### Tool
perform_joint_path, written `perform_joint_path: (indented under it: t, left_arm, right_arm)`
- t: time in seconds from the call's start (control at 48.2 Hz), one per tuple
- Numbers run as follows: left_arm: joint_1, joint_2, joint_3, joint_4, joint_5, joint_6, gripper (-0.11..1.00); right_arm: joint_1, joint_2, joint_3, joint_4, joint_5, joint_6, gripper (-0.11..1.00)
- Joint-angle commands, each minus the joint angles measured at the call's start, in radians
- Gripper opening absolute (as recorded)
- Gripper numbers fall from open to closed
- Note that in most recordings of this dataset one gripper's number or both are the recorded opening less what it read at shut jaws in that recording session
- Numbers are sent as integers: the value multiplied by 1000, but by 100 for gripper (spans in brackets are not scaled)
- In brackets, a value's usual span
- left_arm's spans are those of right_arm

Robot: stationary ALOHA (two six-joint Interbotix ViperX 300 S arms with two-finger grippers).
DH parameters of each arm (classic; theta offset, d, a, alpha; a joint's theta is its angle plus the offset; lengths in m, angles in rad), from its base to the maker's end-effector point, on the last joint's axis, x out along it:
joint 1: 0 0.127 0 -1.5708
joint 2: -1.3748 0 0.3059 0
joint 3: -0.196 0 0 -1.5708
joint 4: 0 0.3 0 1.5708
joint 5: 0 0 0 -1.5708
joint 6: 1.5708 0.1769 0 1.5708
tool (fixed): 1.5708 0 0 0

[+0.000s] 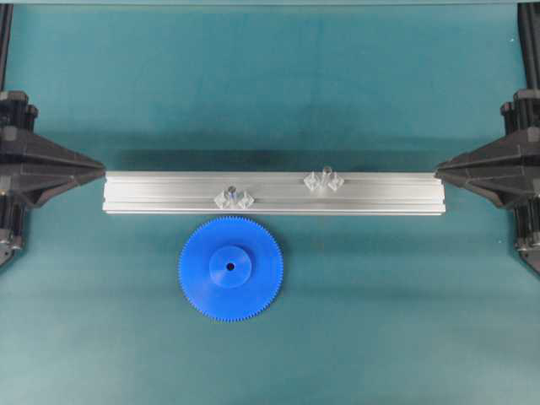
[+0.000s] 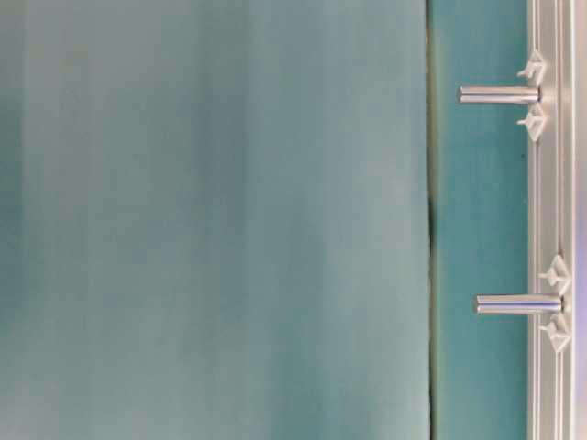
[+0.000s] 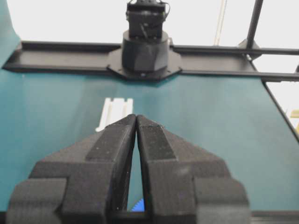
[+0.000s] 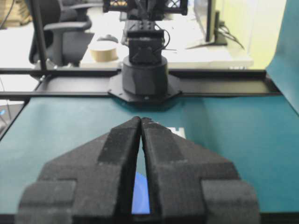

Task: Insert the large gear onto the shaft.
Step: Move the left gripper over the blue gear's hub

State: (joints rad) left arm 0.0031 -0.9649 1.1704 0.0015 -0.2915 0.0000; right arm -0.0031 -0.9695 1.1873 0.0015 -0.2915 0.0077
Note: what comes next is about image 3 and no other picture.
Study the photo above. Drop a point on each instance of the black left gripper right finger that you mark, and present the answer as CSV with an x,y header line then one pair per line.
x,y
184,183

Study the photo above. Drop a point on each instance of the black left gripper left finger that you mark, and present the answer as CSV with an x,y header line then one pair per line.
x,y
79,184

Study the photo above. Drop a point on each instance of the large blue plastic gear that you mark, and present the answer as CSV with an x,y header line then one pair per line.
x,y
139,206

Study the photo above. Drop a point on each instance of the teal table mat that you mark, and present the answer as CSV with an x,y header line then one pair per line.
x,y
269,174

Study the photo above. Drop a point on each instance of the aluminium extrusion rail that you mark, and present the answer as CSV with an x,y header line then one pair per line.
x,y
113,110

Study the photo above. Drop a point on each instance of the black metal frame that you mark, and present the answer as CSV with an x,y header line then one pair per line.
x,y
214,100

